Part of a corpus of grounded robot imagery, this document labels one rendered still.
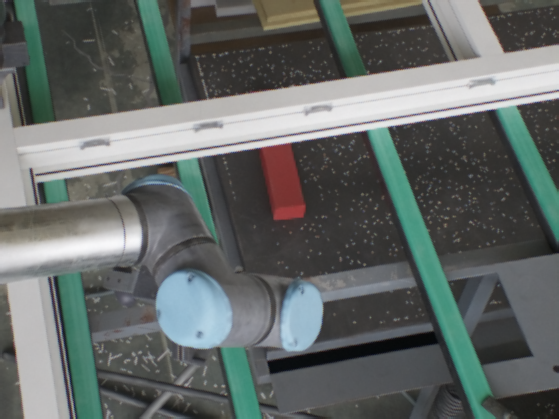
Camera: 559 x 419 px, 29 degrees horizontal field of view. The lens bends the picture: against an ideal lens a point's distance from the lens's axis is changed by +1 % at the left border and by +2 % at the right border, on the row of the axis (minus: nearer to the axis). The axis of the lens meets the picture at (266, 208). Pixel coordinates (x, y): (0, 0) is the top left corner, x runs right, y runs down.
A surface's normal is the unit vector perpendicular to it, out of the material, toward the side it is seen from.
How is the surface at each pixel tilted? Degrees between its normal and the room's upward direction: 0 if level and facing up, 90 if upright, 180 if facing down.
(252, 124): 90
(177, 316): 51
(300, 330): 61
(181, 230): 1
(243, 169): 0
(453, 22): 90
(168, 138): 90
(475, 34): 0
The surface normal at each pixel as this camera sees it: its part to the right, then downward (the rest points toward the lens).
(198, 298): -0.60, -0.03
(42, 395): 0.07, -0.58
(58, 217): 0.43, -0.62
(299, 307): 0.81, 0.08
